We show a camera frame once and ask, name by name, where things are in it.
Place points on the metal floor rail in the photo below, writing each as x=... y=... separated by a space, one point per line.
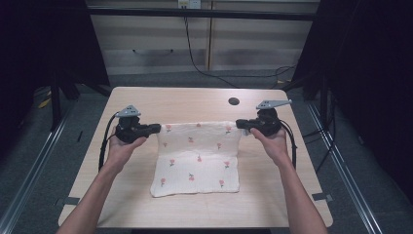
x=347 y=175
x=29 y=175

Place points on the person's left hand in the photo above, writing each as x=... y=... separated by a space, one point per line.
x=121 y=152

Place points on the white muslin cloth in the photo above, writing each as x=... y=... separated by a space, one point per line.
x=198 y=159

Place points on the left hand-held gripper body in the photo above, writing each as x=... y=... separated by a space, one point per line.
x=129 y=127

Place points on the white wall socket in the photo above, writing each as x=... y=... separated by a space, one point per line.
x=189 y=4

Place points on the black horizontal frame bar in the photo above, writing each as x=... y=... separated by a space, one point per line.
x=201 y=13

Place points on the black curtain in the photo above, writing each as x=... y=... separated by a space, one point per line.
x=39 y=42
x=373 y=81

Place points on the black metal stand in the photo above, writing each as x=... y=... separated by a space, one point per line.
x=323 y=100
x=56 y=104

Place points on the yellow floor tape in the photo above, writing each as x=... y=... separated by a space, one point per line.
x=45 y=103

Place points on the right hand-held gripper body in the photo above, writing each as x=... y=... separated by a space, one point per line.
x=268 y=120

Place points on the person's right hand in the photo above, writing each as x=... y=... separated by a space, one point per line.
x=274 y=146

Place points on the grey table bracket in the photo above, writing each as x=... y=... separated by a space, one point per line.
x=322 y=197
x=68 y=201

